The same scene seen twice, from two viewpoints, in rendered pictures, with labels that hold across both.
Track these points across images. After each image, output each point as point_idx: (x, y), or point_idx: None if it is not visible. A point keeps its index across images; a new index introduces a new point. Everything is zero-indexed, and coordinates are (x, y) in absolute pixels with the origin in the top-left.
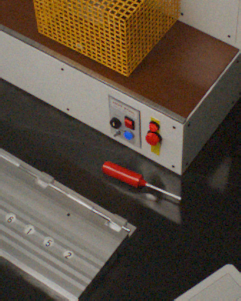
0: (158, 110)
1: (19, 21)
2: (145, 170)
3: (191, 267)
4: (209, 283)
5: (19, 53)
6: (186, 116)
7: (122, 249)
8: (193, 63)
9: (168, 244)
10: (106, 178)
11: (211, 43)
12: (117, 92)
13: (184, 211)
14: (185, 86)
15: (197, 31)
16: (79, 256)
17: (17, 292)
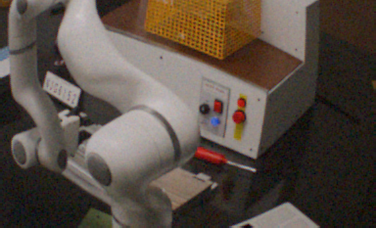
0: (247, 83)
1: (127, 26)
2: (226, 157)
3: (258, 207)
4: (272, 212)
5: (122, 51)
6: (268, 89)
7: (205, 196)
8: (272, 62)
9: (243, 197)
10: (190, 159)
11: (284, 54)
12: (211, 70)
13: (257, 179)
14: (267, 73)
15: (273, 46)
16: (169, 192)
17: None
